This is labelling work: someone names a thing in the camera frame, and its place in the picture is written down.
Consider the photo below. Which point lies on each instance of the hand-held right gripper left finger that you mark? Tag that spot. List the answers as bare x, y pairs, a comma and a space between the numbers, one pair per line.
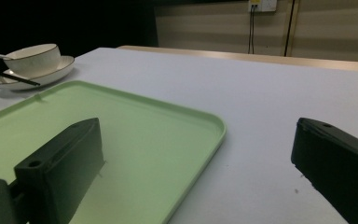
65, 161

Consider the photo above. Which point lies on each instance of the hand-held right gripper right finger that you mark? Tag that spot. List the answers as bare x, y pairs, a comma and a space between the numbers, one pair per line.
338, 161

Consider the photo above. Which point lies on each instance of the light green plastic tray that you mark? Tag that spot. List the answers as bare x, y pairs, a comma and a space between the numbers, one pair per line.
143, 140

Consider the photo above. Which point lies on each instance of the white ceramic plate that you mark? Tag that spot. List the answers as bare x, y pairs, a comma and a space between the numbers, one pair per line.
60, 69

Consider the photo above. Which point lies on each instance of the black chopsticks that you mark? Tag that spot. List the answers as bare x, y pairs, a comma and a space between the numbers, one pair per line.
20, 79

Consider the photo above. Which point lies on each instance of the white ceramic bowl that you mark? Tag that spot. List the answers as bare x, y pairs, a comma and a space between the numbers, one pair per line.
34, 59

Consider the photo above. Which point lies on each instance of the white wall socket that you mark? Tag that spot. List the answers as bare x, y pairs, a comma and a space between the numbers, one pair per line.
262, 5

